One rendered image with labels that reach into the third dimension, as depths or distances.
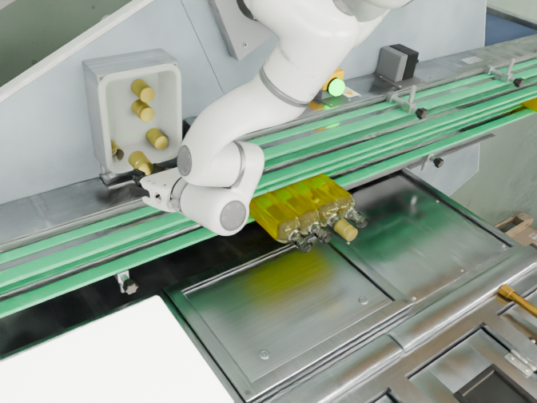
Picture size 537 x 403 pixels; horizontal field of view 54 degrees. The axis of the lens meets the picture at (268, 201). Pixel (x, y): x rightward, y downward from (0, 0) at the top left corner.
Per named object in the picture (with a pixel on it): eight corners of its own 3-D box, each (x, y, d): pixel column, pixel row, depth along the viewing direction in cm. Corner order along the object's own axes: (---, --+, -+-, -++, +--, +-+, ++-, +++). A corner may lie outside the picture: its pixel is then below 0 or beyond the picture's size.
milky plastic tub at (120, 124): (93, 157, 116) (109, 177, 111) (81, 61, 103) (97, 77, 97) (165, 139, 125) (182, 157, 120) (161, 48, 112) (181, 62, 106)
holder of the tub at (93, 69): (97, 175, 120) (110, 193, 115) (81, 60, 103) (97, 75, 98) (165, 157, 128) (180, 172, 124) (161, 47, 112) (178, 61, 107)
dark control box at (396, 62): (374, 72, 158) (395, 82, 153) (379, 46, 154) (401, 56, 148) (392, 67, 163) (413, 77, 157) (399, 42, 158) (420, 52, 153)
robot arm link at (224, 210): (228, 142, 77) (276, 147, 84) (190, 130, 85) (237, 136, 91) (211, 240, 80) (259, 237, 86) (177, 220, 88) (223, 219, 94)
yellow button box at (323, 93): (304, 89, 144) (321, 100, 140) (307, 62, 140) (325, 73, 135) (323, 84, 148) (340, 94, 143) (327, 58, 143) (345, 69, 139)
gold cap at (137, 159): (128, 153, 104) (137, 164, 102) (144, 149, 106) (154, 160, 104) (128, 167, 106) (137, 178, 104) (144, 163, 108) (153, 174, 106)
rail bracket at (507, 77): (480, 73, 171) (516, 89, 162) (488, 50, 166) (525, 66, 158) (487, 70, 173) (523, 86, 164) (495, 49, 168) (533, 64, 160)
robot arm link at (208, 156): (297, 66, 78) (230, 161, 90) (227, 49, 69) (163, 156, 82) (323, 106, 74) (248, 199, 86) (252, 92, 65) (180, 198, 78)
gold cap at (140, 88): (129, 81, 110) (139, 89, 107) (145, 77, 111) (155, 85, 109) (131, 96, 112) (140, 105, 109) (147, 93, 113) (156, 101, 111)
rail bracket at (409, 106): (382, 100, 147) (418, 121, 139) (387, 76, 143) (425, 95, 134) (391, 97, 149) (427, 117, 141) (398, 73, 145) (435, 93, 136)
